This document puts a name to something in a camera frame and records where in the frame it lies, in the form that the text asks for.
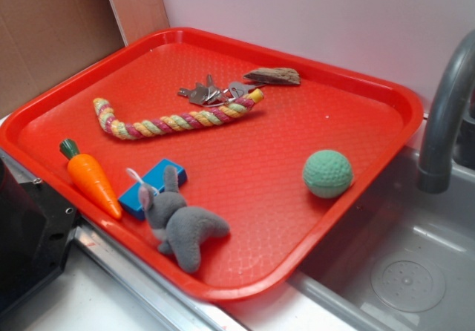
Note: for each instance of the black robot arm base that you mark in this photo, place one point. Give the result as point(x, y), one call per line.
point(37, 225)

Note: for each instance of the red plastic tray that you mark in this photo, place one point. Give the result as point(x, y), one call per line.
point(248, 171)

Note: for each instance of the silver key bunch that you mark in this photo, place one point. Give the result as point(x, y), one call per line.
point(209, 95)

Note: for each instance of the brown wood bark piece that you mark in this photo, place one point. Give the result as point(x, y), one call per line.
point(274, 76)

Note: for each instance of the green textured ball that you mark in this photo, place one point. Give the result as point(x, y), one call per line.
point(327, 174)

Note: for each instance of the gray plush bunny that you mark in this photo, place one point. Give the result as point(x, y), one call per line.
point(180, 228)

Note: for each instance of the blue rectangular block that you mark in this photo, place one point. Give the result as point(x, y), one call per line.
point(129, 200)

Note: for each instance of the orange toy carrot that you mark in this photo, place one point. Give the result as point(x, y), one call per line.
point(89, 177)

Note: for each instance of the gray toy sink basin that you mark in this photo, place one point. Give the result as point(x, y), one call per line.
point(400, 259)

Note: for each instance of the gray toy faucet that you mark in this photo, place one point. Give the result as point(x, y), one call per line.
point(449, 131)

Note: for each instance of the brown cardboard panel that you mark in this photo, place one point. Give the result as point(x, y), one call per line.
point(44, 42)

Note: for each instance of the multicolour braided rope toy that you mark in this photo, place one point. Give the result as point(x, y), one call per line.
point(175, 123)

